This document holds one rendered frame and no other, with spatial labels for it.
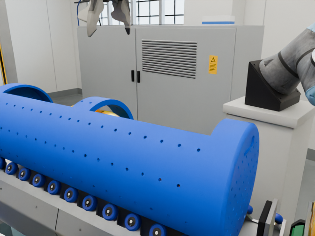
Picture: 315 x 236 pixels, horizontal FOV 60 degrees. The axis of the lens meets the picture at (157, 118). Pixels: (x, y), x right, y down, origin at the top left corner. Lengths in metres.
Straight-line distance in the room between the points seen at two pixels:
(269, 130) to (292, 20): 2.25
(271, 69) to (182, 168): 0.79
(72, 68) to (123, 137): 5.67
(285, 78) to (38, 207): 1.04
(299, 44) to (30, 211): 1.13
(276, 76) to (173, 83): 1.44
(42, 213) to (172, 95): 1.84
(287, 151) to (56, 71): 5.36
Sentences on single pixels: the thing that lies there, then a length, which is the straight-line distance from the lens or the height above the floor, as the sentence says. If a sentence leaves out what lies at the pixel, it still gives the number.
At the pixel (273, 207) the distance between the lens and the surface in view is 0.68.
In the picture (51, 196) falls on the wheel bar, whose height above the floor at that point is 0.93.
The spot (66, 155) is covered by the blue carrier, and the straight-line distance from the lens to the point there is 0.74.
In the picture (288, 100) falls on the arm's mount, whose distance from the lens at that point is 1.29.
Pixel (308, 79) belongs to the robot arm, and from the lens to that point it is 1.09.
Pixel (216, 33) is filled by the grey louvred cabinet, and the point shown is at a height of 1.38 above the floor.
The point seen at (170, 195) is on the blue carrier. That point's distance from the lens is 0.57.
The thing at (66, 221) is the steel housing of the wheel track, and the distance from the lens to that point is 0.91.
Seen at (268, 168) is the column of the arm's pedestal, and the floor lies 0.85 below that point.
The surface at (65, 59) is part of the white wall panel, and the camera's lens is 6.18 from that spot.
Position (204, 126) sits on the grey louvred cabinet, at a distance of 2.42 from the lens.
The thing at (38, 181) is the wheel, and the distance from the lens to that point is 0.97.
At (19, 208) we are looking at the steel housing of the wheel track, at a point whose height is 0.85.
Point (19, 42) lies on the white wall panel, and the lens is 5.78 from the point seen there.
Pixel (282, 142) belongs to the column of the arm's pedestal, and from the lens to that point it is 1.22.
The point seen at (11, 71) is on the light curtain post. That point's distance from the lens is 1.77.
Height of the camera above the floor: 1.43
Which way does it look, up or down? 18 degrees down
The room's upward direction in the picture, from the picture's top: straight up
